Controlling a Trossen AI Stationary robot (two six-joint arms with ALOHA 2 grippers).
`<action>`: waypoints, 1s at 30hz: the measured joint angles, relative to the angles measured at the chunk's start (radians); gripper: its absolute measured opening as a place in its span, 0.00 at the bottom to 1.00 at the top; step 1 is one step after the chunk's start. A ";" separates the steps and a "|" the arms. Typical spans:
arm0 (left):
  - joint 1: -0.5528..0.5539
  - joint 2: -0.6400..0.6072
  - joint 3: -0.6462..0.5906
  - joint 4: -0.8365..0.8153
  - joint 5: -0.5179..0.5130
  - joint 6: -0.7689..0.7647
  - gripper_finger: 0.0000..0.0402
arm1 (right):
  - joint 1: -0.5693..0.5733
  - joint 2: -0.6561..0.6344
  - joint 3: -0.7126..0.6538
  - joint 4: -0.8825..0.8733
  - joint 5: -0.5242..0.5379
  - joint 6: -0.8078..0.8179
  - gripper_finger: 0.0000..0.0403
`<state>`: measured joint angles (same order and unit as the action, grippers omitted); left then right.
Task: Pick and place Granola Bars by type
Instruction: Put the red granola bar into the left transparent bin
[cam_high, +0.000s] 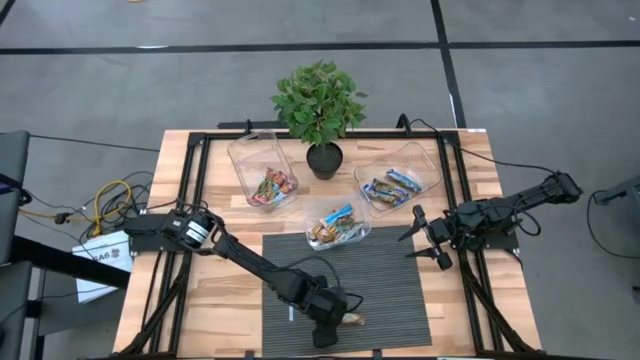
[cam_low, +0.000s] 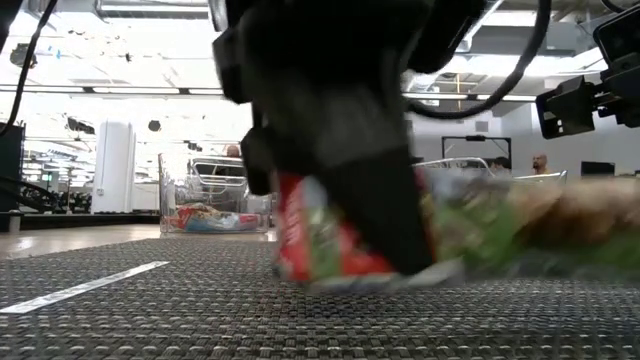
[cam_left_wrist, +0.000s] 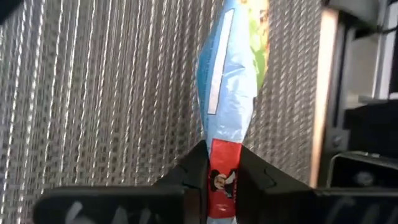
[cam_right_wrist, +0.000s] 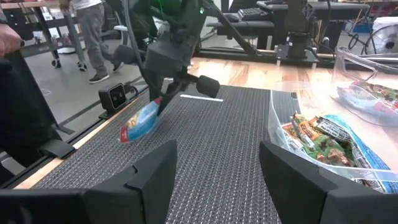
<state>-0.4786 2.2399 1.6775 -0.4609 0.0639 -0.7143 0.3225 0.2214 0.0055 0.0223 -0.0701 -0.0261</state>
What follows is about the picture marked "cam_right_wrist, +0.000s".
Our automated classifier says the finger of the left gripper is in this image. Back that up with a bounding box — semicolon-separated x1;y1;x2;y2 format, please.
148;70;166;103
156;73;221;116

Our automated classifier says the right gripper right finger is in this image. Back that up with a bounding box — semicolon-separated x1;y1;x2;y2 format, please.
259;140;398;224

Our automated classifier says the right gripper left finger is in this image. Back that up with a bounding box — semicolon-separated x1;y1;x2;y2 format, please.
0;139;178;224

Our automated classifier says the orange peanut butter granola bar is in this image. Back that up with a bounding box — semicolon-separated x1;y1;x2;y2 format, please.
281;121;315;154
290;113;356;168

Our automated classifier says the light blue granola bar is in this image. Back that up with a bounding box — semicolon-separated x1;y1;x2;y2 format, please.
326;114;398;194

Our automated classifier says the white stick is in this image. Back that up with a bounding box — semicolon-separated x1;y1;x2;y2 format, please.
179;94;224;103

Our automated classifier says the grey woven placemat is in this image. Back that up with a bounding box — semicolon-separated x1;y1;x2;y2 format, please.
30;84;301;224

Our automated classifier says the person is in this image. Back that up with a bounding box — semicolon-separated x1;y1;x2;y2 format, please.
58;0;125;84

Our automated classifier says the black keyboard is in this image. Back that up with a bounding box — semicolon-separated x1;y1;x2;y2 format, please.
237;7;269;22

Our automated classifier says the clear plastic bin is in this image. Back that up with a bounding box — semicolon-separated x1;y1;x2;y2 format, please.
267;80;398;194
330;46;398;128

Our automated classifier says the person's hand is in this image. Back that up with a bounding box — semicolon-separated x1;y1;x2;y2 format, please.
0;23;22;58

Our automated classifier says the wheeled wooden workbench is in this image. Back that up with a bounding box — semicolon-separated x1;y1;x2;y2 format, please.
0;0;88;72

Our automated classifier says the black desk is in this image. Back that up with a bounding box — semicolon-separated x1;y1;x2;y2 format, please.
206;0;371;50

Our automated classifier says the black left camera cable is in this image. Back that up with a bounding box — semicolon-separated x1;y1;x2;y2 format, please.
122;0;149;74

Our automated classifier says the black table-level camera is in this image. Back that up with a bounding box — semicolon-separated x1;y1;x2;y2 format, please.
98;82;129;119

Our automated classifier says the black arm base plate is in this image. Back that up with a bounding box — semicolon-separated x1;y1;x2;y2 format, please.
275;43;318;67

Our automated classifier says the black wire fan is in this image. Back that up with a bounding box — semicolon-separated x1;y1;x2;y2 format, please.
363;24;398;56

